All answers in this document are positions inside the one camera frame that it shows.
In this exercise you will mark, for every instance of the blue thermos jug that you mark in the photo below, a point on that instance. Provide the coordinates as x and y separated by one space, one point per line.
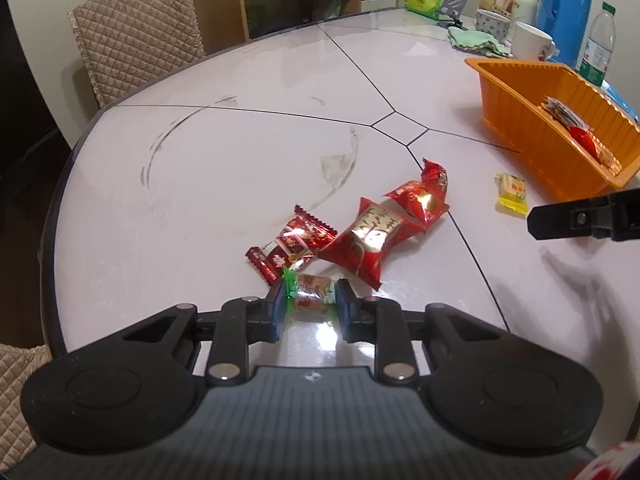
565 5

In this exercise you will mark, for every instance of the wooden shelf unit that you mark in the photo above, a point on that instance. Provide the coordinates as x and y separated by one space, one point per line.
220 5

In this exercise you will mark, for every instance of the red gold snack packet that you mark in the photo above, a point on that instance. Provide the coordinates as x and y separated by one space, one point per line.
365 240

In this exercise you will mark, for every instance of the red white cloth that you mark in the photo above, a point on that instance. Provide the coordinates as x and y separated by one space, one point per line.
615 465

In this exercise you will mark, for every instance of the grey phone stand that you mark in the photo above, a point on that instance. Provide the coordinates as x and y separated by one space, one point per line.
452 7

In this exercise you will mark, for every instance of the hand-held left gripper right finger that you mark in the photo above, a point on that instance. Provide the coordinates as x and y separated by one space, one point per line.
346 310

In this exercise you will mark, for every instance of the clear water bottle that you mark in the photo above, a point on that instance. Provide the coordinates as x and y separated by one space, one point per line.
597 50

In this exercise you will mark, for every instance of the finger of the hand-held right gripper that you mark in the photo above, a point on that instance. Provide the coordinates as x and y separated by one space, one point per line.
555 220

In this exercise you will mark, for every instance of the brown yellow candy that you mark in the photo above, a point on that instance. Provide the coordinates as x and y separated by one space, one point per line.
610 157

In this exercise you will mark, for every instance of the white dotted mug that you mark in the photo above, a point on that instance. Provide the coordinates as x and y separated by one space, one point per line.
492 25

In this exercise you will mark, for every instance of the green twist-wrapped candy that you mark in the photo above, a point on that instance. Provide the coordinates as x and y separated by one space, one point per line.
312 292

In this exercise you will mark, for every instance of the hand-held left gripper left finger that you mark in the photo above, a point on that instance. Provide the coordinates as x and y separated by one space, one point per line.
277 310

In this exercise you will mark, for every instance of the small red candy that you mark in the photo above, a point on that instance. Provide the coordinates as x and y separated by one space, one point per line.
434 175
415 200

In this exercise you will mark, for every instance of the quilted beige chair back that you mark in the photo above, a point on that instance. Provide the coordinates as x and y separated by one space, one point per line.
135 35

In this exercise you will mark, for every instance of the large red pillow packet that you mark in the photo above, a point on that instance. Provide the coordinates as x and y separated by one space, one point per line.
585 140

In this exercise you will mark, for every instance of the yellow candy packet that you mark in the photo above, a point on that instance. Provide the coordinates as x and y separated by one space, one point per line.
512 192

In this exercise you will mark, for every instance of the orange plastic tray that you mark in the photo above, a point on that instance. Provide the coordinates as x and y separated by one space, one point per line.
525 120

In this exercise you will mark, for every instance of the dark red striped candy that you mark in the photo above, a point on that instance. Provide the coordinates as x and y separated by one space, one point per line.
290 245

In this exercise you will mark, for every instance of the green snack packet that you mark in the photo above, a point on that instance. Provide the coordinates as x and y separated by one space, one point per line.
562 110

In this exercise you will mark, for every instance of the white jar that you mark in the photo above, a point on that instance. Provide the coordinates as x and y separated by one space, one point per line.
527 0

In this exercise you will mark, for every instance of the green cloth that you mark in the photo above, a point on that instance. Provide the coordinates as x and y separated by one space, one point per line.
475 40

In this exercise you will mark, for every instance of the white cartoon mug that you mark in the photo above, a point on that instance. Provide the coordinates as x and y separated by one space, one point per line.
532 42

